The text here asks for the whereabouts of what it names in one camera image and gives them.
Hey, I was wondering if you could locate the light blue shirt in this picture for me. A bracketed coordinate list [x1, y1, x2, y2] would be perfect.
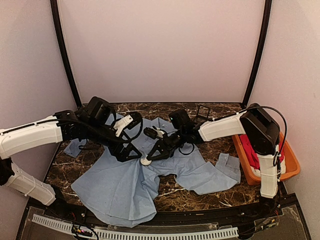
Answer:
[62, 113, 242, 228]

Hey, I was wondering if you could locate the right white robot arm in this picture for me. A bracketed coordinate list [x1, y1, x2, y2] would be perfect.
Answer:
[140, 103, 285, 217]

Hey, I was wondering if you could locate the white garment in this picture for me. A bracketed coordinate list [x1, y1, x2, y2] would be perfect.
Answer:
[250, 160, 287, 178]

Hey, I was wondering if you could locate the right black frame post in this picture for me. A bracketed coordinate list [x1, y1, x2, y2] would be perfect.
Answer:
[241, 0, 273, 108]

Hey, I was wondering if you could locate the white slotted cable duct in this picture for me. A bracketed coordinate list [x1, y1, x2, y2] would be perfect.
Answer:
[31, 213, 239, 239]

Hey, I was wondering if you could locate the left black frame post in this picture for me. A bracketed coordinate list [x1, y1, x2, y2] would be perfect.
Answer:
[50, 0, 82, 108]

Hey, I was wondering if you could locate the black front rail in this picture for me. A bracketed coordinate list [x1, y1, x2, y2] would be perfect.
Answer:
[28, 193, 300, 229]

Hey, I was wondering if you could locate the red garment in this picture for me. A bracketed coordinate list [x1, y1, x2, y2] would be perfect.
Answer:
[239, 134, 286, 170]

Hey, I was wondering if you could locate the orange plastic basin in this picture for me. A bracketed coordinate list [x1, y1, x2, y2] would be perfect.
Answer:
[232, 135, 301, 186]

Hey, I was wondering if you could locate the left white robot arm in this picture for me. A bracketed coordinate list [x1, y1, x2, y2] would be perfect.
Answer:
[0, 96, 143, 218]

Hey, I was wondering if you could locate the round floral brooch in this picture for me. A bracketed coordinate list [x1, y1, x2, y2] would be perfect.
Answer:
[140, 158, 152, 166]

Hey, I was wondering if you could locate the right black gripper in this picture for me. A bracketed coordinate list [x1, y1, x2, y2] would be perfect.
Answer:
[147, 127, 186, 160]

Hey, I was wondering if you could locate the black frame post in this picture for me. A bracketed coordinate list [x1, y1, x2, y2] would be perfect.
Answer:
[50, 0, 82, 108]
[241, 0, 273, 108]

